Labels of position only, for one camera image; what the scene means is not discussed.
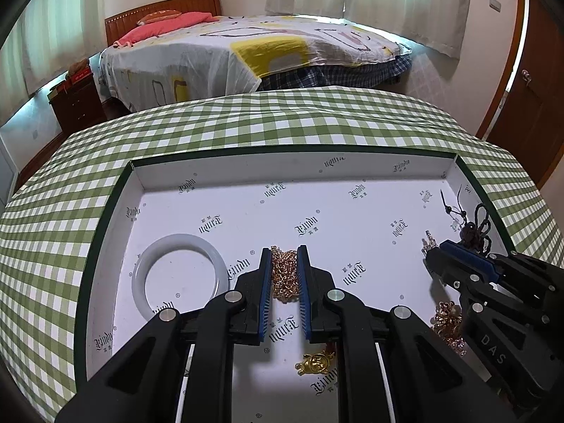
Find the red patterned small pillow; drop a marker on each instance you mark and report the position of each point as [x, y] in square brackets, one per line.
[154, 17]

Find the brown wooden door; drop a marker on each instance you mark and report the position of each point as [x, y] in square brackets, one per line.
[530, 123]

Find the dark green tray box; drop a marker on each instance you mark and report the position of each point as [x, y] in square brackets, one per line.
[362, 214]

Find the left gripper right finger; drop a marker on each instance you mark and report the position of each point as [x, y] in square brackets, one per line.
[390, 366]

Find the glass wardrobe door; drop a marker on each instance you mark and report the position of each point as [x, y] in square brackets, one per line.
[8, 175]

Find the silver crystal brooch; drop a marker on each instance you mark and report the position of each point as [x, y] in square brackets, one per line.
[428, 242]

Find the items on nightstand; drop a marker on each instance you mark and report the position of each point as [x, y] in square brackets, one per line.
[77, 72]

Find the small gold red charm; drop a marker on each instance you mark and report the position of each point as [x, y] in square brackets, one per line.
[315, 363]

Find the dark wooden nightstand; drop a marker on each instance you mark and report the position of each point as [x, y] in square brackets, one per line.
[76, 104]

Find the wall light switch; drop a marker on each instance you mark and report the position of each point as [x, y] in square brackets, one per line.
[495, 5]

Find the left window curtain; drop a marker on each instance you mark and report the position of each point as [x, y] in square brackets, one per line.
[48, 37]

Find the bed with patterned sheet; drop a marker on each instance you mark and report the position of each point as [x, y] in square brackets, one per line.
[237, 55]

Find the green white checkered tablecloth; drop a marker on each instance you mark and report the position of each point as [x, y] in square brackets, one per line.
[49, 224]

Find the white jade bangle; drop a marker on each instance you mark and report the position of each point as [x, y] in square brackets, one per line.
[179, 271]

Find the pink pillow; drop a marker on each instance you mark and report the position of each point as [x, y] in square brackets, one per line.
[163, 26]

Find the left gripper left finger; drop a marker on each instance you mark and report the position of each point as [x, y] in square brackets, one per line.
[178, 367]

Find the wooden headboard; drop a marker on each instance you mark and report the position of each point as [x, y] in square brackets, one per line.
[124, 22]

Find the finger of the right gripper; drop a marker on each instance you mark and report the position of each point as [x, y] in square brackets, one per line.
[451, 271]
[458, 257]

